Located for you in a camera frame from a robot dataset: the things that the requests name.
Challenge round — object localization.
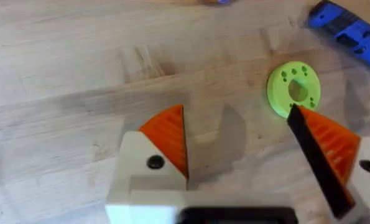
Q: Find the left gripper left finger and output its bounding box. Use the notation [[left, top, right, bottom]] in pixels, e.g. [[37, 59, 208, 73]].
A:
[[104, 104, 190, 224]]

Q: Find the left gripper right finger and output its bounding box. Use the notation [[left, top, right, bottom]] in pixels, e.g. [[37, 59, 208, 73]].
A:
[[286, 105, 370, 224]]

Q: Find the blue electric screwdriver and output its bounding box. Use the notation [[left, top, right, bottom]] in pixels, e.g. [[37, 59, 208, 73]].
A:
[[307, 0, 370, 73]]

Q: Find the green disc with holes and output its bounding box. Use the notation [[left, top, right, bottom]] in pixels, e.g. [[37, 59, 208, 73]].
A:
[[266, 60, 321, 119]]

